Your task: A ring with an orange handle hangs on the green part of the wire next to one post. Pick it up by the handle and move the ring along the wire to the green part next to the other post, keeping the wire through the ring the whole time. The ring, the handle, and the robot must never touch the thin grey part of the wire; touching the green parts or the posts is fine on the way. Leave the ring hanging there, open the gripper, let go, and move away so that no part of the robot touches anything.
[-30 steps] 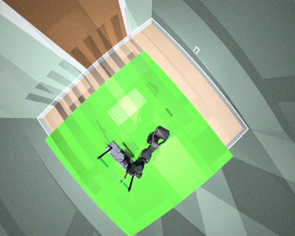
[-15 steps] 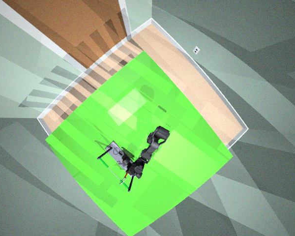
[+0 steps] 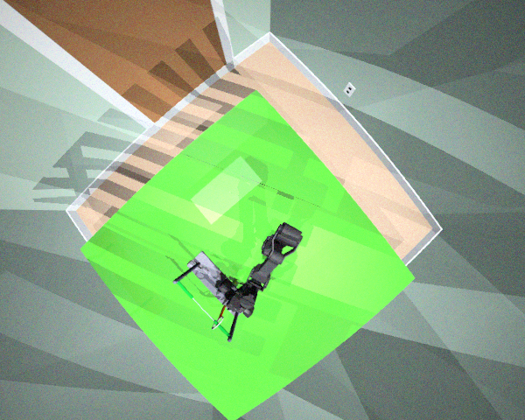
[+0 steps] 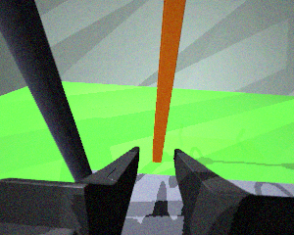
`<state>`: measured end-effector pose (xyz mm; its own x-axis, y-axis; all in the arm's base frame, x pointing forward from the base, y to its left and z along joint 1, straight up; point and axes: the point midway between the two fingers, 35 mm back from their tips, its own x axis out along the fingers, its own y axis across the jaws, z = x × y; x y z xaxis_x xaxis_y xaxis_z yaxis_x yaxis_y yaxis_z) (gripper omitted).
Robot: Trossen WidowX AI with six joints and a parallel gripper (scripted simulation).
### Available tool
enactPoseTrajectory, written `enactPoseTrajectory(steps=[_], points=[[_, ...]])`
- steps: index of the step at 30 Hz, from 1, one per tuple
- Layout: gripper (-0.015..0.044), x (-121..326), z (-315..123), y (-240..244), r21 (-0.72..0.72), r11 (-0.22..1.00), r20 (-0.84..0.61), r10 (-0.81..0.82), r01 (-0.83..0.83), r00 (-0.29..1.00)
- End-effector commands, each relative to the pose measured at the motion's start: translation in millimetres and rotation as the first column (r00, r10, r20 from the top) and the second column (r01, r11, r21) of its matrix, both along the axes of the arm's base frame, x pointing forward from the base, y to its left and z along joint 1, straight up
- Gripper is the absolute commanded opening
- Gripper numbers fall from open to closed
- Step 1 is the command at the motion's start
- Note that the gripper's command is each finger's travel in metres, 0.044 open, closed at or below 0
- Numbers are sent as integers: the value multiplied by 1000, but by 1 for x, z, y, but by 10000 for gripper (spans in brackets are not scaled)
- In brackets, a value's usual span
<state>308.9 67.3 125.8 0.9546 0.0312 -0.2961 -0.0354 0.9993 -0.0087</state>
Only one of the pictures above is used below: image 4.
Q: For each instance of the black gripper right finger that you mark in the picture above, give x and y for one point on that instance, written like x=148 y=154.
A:
x=215 y=206

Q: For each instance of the grey hoop with orange handle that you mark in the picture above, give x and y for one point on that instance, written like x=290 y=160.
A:
x=173 y=13

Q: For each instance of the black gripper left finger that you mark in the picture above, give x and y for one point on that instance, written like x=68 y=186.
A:
x=95 y=205

